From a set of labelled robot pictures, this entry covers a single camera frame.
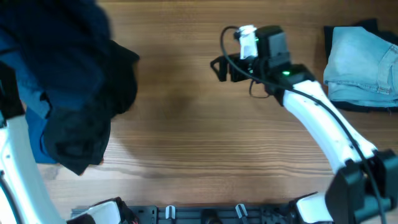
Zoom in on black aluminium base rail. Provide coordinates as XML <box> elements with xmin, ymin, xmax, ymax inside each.
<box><xmin>70</xmin><ymin>203</ymin><xmax>347</xmax><ymax>224</ymax></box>

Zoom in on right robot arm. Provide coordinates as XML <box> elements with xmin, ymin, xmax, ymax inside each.
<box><xmin>210</xmin><ymin>25</ymin><xmax>397</xmax><ymax>223</ymax></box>

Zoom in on blue t-shirt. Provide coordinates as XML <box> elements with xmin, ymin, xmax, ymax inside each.
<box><xmin>19</xmin><ymin>88</ymin><xmax>57</xmax><ymax>164</ymax></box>

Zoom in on folded light blue jeans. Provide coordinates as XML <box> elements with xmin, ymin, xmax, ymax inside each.
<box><xmin>323</xmin><ymin>26</ymin><xmax>398</xmax><ymax>108</ymax></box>

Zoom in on dark blue shorts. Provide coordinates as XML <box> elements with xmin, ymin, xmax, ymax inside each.
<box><xmin>1</xmin><ymin>0</ymin><xmax>111</xmax><ymax>119</ymax></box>

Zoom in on black polo shirt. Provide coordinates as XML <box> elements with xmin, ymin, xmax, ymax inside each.
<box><xmin>43</xmin><ymin>40</ymin><xmax>140</xmax><ymax>175</ymax></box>

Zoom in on folded black garment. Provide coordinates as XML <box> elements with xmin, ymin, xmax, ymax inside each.
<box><xmin>323</xmin><ymin>18</ymin><xmax>398</xmax><ymax>113</ymax></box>

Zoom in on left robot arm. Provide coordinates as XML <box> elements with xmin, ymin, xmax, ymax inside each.
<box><xmin>1</xmin><ymin>63</ymin><xmax>123</xmax><ymax>224</ymax></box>

